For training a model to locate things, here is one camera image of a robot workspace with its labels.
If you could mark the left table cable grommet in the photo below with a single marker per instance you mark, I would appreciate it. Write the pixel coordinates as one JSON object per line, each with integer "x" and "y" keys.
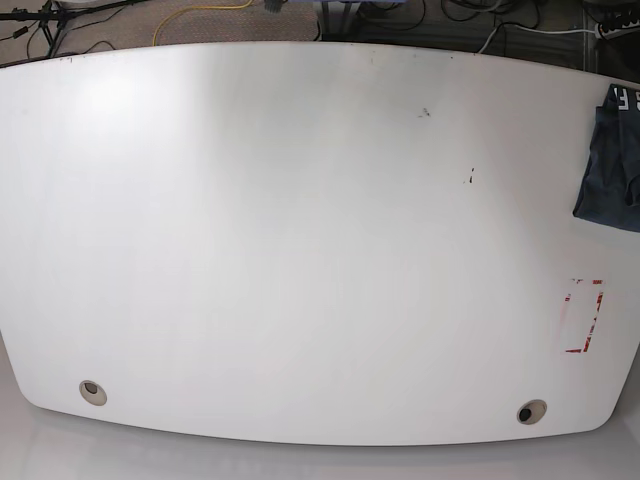
{"x": 93, "y": 393}

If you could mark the table cable grommet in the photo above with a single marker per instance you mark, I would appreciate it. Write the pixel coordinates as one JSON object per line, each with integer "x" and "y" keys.
{"x": 93, "y": 393}
{"x": 532, "y": 412}

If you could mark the white power strip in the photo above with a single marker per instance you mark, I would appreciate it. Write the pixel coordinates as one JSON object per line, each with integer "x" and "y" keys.
{"x": 624, "y": 24}

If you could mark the black tripod stand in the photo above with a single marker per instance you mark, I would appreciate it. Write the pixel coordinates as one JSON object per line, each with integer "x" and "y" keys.
{"x": 52, "y": 20}

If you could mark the dark blue T-shirt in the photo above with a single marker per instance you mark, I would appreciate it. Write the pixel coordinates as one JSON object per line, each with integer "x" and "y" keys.
{"x": 609, "y": 190}

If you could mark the red tape rectangle marking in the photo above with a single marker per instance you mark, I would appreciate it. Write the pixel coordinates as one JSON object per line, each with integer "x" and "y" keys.
{"x": 579, "y": 314}

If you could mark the right table cable grommet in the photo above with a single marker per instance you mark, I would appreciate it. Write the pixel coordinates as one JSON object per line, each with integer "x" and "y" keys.
{"x": 532, "y": 412}

